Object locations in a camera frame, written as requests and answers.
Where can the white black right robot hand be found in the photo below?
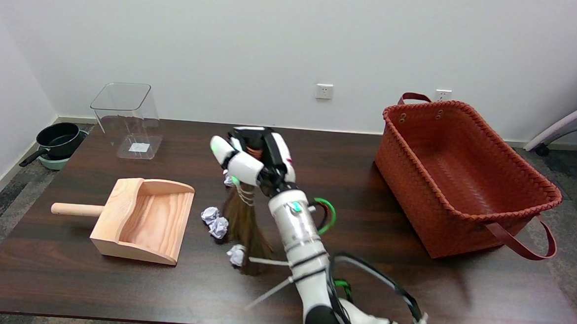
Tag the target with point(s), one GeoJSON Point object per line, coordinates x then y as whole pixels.
{"type": "Point", "coordinates": [246, 167]}

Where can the white paper ball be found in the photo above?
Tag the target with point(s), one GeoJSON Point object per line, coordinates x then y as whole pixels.
{"type": "Point", "coordinates": [228, 180]}
{"type": "Point", "coordinates": [236, 254]}
{"type": "Point", "coordinates": [210, 213]}
{"type": "Point", "coordinates": [219, 227]}

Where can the brown straw hand broom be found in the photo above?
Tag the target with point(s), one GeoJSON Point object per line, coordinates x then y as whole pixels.
{"type": "Point", "coordinates": [245, 224]}

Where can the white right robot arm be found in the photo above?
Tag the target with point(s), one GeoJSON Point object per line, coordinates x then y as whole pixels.
{"type": "Point", "coordinates": [299, 231]}

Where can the light wooden dustpan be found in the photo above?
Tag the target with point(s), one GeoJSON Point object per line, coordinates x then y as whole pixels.
{"type": "Point", "coordinates": [152, 224]}

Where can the clear plastic container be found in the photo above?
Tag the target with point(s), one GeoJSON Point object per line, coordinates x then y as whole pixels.
{"type": "Point", "coordinates": [127, 124]}

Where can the black frying pan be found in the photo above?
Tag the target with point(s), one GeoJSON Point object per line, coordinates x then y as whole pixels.
{"type": "Point", "coordinates": [60, 137]}

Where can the green pot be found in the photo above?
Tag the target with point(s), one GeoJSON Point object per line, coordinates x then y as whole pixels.
{"type": "Point", "coordinates": [54, 163]}

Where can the red woven basket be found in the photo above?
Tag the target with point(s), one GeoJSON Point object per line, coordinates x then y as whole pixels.
{"type": "Point", "coordinates": [466, 166]}

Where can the white grey chair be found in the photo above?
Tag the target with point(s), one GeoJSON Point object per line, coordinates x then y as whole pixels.
{"type": "Point", "coordinates": [567, 120]}

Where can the white wall socket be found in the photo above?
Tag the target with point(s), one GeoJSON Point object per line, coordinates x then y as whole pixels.
{"type": "Point", "coordinates": [443, 94]}
{"type": "Point", "coordinates": [324, 91]}

